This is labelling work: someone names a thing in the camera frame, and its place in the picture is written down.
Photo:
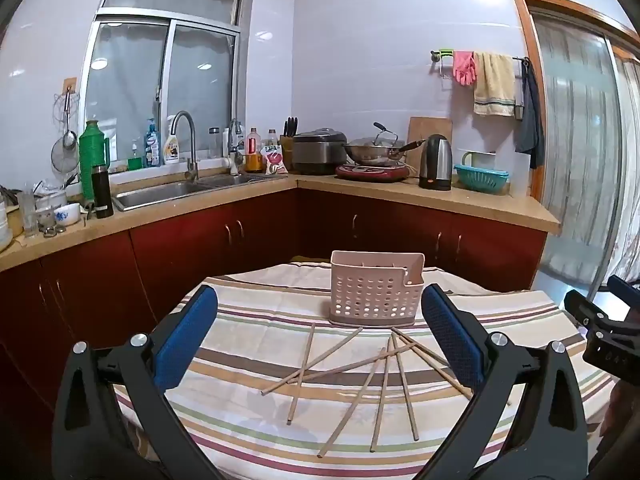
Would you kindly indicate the aluminium frame window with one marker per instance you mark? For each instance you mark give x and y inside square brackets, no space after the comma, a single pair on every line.
[200,85]

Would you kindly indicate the clear plastic container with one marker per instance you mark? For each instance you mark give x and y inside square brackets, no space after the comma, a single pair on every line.
[50,195]

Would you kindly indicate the hanging metal strainer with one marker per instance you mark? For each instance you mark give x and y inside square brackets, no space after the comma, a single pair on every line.
[65,152]

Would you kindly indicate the white cleaner bottle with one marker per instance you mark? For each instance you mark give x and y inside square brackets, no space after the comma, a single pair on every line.
[171,147]

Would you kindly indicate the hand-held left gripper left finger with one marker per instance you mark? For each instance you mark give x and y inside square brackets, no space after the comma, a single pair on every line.
[187,340]

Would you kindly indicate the glass door with wooden frame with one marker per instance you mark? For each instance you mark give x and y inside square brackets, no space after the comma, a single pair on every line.
[575,135]

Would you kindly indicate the pink rubber gloves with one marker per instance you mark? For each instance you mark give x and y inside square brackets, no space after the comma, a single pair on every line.
[464,67]

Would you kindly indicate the clear drinking glass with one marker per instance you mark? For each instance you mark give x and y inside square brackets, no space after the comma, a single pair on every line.
[30,215]

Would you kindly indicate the stainless steel sink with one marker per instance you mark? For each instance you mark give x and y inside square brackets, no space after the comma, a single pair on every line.
[150,195]

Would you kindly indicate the small clear bottle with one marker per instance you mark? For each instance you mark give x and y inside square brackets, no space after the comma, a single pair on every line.
[272,139]

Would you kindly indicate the yellow towel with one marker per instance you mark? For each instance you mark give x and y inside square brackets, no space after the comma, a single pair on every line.
[494,82]

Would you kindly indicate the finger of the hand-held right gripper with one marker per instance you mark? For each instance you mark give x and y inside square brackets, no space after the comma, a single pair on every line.
[612,345]
[627,292]

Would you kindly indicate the wooden cutting board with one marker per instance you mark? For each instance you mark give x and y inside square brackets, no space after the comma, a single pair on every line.
[425,127]

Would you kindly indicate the steel wok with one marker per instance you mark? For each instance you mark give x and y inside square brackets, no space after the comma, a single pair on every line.
[372,156]

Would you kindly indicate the cooking oil bottle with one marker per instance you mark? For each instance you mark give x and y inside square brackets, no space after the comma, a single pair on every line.
[254,155]

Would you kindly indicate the pink plastic utensil basket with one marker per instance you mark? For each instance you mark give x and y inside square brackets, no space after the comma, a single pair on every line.
[372,287]

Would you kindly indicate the pile of wooden chopsticks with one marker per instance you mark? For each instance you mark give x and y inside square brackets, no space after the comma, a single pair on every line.
[303,367]

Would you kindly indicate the grey rice cooker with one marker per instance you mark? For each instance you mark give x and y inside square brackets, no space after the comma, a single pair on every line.
[317,152]

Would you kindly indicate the white bowl with blue print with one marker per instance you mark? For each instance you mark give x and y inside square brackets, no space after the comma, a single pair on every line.
[67,215]

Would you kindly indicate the small green soap dispenser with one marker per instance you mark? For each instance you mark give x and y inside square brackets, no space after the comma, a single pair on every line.
[135,162]

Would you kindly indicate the clear jar with black lid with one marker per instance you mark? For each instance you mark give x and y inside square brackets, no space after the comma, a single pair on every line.
[215,144]

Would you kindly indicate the dark grey cloth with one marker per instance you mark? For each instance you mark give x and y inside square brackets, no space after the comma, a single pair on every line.
[530,125]

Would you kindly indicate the knife block with knives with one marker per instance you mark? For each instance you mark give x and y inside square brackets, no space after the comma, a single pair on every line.
[287,147]

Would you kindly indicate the tall steel faucet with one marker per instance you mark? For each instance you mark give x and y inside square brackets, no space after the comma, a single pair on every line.
[192,160]

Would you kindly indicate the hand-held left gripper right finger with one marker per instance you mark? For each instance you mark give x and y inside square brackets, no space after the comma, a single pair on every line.
[450,340]

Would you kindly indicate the red induction cooker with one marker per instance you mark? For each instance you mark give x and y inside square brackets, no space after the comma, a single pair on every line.
[370,172]

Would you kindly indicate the green thermos flask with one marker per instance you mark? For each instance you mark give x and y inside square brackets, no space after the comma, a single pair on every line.
[93,160]

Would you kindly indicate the teal plastic colander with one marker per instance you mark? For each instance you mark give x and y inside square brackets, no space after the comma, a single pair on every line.
[480,180]

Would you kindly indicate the metal towel rack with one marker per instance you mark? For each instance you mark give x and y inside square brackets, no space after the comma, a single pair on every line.
[442,55]

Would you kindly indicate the steel electric kettle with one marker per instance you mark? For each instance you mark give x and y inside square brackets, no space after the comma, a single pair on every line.
[436,162]

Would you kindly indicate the black water bottle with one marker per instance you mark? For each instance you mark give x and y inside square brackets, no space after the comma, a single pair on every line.
[102,192]

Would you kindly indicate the small steel tap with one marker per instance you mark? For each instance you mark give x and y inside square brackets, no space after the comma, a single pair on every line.
[234,152]

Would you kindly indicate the blue dish soap bottle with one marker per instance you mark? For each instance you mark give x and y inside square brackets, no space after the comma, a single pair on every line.
[152,147]

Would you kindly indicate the red and white snack packet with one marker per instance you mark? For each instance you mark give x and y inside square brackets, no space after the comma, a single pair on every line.
[275,162]

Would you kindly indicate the red kitchen base cabinet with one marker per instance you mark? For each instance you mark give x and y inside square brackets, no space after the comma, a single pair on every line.
[175,260]

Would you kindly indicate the striped tablecloth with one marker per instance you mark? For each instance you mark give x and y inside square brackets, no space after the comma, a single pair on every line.
[280,435]

